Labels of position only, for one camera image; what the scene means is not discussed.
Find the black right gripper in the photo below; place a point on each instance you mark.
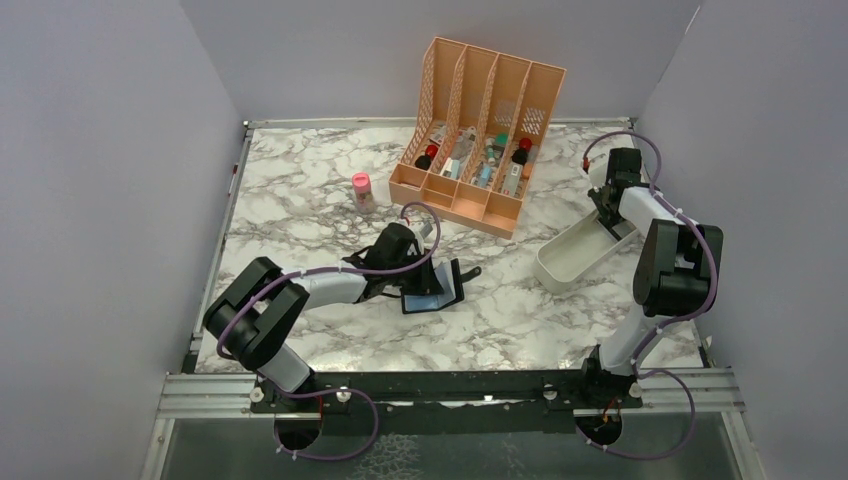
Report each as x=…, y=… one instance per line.
x=597, y=194

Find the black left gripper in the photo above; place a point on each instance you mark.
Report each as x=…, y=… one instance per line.
x=414, y=253

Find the black leather card holder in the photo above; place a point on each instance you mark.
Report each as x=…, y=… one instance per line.
x=447, y=289

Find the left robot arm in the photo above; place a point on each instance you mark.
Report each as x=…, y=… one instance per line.
x=256, y=313

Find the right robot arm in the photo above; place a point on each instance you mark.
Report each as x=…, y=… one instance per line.
x=675, y=280

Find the white plastic tray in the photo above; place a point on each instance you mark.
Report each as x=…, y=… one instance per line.
x=565, y=259

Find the pink cartoon bottle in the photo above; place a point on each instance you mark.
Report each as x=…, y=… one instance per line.
x=363, y=194

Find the teal cap tube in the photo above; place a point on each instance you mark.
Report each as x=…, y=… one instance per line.
x=494, y=148

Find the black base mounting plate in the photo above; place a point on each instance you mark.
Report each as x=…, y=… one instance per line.
x=444, y=402

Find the peach desk organizer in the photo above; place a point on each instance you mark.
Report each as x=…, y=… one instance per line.
x=468, y=93

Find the aluminium table frame rail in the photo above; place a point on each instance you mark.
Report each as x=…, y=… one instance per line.
x=690, y=426

